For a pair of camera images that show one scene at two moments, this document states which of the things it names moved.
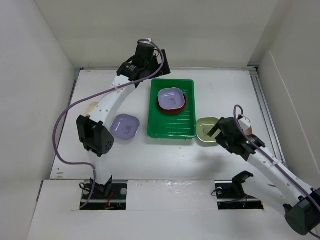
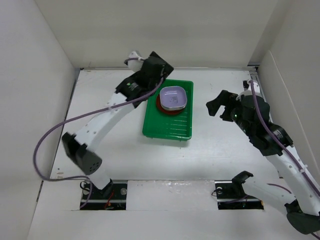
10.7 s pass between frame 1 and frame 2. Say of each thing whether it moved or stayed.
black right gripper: moved
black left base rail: stayed
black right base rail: stayed
